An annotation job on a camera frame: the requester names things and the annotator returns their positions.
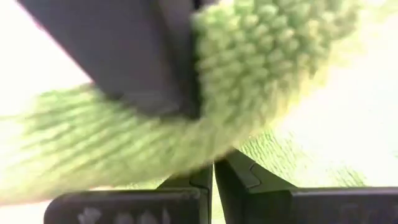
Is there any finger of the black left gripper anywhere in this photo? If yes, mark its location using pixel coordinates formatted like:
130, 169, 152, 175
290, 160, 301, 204
17, 0, 219, 121

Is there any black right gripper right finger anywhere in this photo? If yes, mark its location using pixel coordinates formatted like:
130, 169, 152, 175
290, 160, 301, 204
214, 149, 398, 224

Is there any green microfiber towel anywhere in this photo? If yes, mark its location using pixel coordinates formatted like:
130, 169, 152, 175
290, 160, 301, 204
0, 0, 398, 207

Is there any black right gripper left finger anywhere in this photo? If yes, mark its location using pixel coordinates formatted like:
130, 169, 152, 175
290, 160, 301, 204
43, 166, 214, 224

